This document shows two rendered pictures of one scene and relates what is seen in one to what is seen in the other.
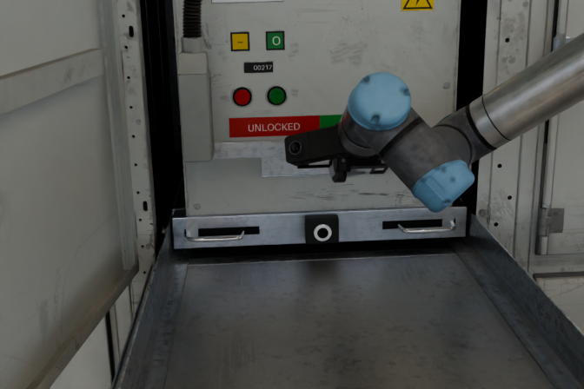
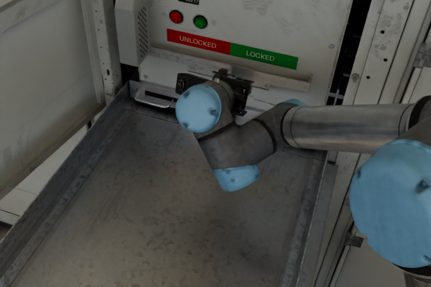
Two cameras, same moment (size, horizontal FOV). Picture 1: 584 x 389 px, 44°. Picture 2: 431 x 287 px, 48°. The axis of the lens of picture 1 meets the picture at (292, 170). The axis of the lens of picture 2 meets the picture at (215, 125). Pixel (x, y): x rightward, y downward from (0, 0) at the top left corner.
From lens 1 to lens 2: 61 cm
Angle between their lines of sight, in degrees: 32
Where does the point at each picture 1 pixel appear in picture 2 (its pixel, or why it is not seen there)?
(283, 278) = (182, 145)
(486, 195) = not seen: hidden behind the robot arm
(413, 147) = (211, 148)
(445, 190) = (226, 184)
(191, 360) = (82, 205)
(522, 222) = (365, 155)
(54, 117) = (13, 39)
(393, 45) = (292, 7)
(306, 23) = not seen: outside the picture
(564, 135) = not seen: hidden behind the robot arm
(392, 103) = (199, 118)
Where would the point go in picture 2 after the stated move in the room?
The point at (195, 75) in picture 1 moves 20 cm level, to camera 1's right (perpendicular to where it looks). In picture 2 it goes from (126, 11) to (213, 33)
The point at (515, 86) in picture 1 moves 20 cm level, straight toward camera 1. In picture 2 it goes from (312, 121) to (236, 193)
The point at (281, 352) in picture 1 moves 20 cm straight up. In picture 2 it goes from (134, 216) to (127, 153)
